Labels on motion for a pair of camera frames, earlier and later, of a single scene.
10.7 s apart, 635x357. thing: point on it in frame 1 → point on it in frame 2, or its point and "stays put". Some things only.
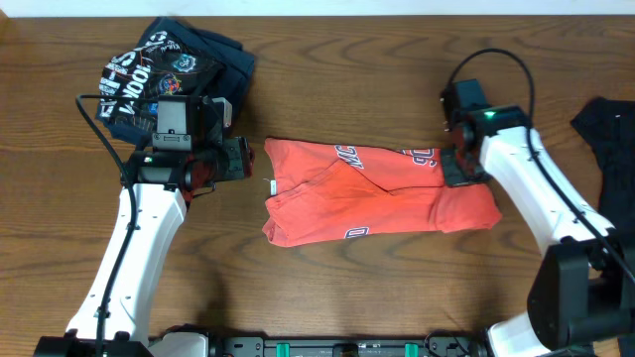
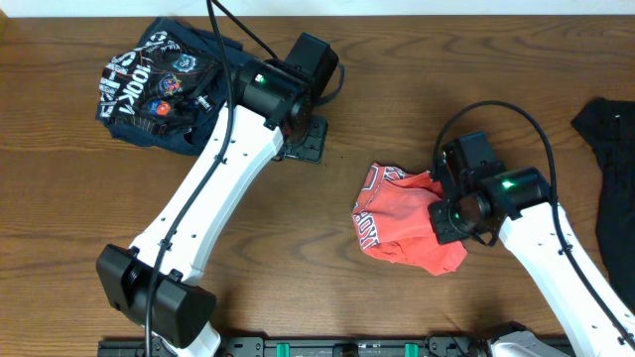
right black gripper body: [461, 170] → [454, 220]
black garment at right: [610, 126] stays put
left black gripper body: [227, 163] → [308, 142]
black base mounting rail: [349, 346] stays put
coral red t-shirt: [317, 193] → [392, 216]
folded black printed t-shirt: [171, 58] stays put
